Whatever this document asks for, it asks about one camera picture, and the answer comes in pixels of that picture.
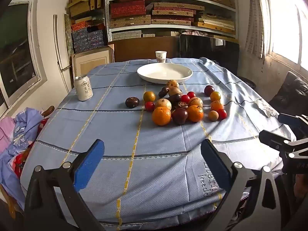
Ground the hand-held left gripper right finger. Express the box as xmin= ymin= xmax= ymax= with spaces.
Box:
xmin=200 ymin=139 xmax=282 ymax=231

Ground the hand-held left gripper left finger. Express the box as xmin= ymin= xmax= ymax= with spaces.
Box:
xmin=24 ymin=139 xmax=106 ymax=231

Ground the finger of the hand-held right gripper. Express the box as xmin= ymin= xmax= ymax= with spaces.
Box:
xmin=259 ymin=130 xmax=308 ymax=158
xmin=278 ymin=113 xmax=308 ymax=137

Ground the medium orange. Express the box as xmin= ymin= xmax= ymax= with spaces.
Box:
xmin=187 ymin=105 xmax=204 ymax=123

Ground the small speckled orange fruit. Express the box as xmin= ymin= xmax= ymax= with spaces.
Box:
xmin=210 ymin=100 xmax=224 ymax=112

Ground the large dark plum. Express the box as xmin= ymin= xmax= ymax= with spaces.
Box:
xmin=171 ymin=108 xmax=189 ymax=125

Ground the large orange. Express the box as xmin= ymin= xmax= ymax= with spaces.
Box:
xmin=151 ymin=106 xmax=172 ymax=126

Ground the dark wrinkled passion fruit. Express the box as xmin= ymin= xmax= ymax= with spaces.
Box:
xmin=125 ymin=97 xmax=140 ymax=109

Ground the large tan striped fruit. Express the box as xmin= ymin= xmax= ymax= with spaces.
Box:
xmin=154 ymin=98 xmax=172 ymax=110

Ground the tan brownish fruit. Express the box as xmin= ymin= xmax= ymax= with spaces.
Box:
xmin=168 ymin=87 xmax=183 ymax=97

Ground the yellow-orange round fruit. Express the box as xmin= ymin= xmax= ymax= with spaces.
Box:
xmin=143 ymin=91 xmax=156 ymax=103

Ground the white plate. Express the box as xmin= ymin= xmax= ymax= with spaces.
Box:
xmin=137 ymin=63 xmax=193 ymax=85

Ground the black leather cushion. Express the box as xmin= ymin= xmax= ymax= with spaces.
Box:
xmin=268 ymin=71 xmax=308 ymax=116

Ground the blue plaid tablecloth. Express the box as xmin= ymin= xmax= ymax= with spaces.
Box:
xmin=20 ymin=57 xmax=297 ymax=224

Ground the black round stool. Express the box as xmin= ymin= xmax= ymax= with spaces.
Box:
xmin=238 ymin=76 xmax=257 ymax=89

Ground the wooden chair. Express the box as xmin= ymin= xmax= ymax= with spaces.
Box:
xmin=0 ymin=105 xmax=55 ymax=219

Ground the white drink can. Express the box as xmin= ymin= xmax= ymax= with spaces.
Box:
xmin=73 ymin=75 xmax=93 ymax=101

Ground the pink cloth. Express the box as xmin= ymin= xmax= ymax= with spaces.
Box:
xmin=0 ymin=117 xmax=16 ymax=153

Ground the bright window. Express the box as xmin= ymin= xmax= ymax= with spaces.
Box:
xmin=262 ymin=0 xmax=308 ymax=70

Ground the white lace curtain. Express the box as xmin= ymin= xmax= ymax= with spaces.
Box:
xmin=245 ymin=0 xmax=267 ymax=59

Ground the light wooden framed panel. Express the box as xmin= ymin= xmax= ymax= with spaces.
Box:
xmin=72 ymin=46 xmax=115 ymax=82

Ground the black panel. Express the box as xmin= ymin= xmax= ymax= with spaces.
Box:
xmin=179 ymin=34 xmax=240 ymax=76

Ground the white paper cup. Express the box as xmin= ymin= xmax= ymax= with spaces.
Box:
xmin=155 ymin=51 xmax=167 ymax=63

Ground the stack of blue patterned boxes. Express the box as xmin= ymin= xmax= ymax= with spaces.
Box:
xmin=71 ymin=25 xmax=107 ymax=53

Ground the brown wooden board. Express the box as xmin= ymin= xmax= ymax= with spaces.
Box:
xmin=113 ymin=37 xmax=181 ymax=62

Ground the mottled grey plank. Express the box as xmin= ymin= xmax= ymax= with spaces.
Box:
xmin=64 ymin=14 xmax=75 ymax=53

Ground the white-framed dark window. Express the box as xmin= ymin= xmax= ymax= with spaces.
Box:
xmin=0 ymin=0 xmax=47 ymax=112

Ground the white metal shelf rack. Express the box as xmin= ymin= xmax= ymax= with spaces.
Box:
xmin=105 ymin=0 xmax=239 ymax=42

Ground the stack of yellow wooden boxes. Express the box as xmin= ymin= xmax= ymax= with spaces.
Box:
xmin=67 ymin=0 xmax=105 ymax=17

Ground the stack of patterned flat boxes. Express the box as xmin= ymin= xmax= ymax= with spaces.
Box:
xmin=108 ymin=0 xmax=236 ymax=41

